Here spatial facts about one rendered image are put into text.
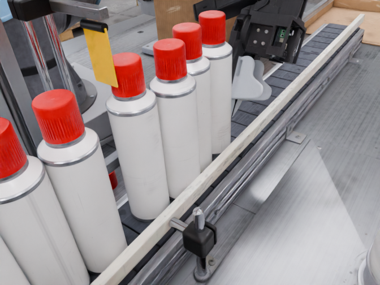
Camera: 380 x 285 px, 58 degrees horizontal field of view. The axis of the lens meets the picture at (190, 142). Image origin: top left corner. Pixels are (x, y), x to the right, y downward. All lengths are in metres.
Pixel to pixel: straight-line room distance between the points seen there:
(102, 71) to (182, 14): 0.63
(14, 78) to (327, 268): 0.39
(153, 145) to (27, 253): 0.15
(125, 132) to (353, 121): 0.50
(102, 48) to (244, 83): 0.24
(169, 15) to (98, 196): 0.72
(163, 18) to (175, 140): 0.64
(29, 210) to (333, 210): 0.34
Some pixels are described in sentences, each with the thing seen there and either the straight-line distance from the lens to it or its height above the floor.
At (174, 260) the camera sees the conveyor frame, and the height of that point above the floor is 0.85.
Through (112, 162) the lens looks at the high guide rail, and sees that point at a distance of 0.40.
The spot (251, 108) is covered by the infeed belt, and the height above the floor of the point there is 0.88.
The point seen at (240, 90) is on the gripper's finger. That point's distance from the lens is 0.50.
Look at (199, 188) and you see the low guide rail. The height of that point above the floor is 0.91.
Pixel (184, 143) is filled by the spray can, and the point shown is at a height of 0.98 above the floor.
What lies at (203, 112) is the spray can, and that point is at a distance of 0.43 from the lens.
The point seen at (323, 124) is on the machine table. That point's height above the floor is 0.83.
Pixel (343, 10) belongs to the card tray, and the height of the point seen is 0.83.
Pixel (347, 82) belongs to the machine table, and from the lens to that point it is 0.87.
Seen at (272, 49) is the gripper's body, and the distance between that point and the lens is 0.48.
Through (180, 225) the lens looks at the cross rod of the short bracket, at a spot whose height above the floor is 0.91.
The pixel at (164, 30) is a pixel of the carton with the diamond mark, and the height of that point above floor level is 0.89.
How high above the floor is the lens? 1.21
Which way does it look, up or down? 37 degrees down
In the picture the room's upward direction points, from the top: 4 degrees counter-clockwise
